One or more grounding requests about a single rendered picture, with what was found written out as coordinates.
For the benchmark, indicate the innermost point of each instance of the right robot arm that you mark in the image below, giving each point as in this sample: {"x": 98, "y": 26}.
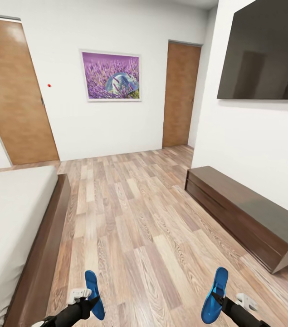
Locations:
{"x": 239, "y": 310}

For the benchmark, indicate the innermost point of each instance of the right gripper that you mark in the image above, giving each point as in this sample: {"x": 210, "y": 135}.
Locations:
{"x": 238, "y": 314}

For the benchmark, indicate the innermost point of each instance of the painting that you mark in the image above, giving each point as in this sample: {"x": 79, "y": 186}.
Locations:
{"x": 111, "y": 76}

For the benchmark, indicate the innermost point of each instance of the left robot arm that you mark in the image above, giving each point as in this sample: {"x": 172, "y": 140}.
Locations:
{"x": 78, "y": 308}

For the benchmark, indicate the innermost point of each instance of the sandal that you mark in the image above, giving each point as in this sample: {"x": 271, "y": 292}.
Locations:
{"x": 91, "y": 283}
{"x": 211, "y": 308}

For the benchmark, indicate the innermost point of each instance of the bed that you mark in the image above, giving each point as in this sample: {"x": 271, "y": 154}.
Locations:
{"x": 33, "y": 207}

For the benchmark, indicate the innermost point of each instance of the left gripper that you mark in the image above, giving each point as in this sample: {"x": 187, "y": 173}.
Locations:
{"x": 80, "y": 310}

